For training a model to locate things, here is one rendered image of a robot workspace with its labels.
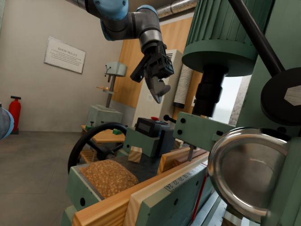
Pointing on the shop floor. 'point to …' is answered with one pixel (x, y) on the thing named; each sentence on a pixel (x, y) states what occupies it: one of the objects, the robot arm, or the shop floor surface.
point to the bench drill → (105, 115)
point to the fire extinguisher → (13, 110)
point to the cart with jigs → (89, 157)
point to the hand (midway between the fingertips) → (156, 100)
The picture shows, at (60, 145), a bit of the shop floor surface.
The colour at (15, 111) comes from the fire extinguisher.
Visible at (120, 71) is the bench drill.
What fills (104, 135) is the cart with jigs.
